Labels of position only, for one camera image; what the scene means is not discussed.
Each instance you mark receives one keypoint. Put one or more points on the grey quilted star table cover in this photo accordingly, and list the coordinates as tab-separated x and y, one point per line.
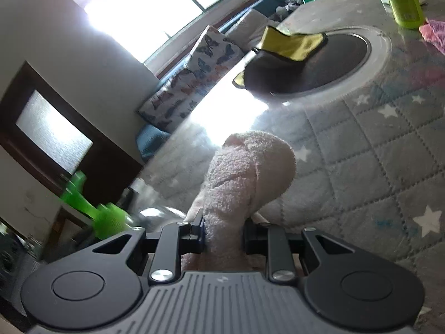
365	146

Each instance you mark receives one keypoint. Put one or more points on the pink fluffy towel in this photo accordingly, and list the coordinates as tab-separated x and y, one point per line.
243	181

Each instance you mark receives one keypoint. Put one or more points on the pink and purple cloth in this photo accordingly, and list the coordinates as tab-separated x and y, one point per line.
436	31

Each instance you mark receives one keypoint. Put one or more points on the round black hotplate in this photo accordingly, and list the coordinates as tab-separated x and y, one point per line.
333	62

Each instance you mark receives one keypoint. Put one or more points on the butterfly print square pillow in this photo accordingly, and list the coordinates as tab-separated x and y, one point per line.
215	48

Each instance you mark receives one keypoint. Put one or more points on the blue sofa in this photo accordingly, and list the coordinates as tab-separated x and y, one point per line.
153	142

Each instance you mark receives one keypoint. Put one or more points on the beige pillow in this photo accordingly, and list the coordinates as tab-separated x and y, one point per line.
250	24

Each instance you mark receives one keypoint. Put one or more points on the clear pump bottle green liquid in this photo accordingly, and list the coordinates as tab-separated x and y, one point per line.
107	219

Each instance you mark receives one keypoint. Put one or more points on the dark wooden door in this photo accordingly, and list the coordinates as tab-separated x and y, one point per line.
104	167

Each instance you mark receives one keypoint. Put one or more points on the butterfly print long cushion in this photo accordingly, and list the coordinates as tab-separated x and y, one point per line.
173	104

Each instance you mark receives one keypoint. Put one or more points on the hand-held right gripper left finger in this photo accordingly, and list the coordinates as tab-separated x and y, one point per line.
199	231

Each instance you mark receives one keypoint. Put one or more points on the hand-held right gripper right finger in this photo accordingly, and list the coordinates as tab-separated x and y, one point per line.
253	240

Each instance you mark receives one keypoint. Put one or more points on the window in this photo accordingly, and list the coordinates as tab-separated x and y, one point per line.
146	3

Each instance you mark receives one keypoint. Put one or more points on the yellow and black cloth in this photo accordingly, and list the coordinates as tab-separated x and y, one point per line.
295	47

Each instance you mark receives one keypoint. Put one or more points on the green plastic bottle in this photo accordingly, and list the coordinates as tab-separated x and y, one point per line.
403	3

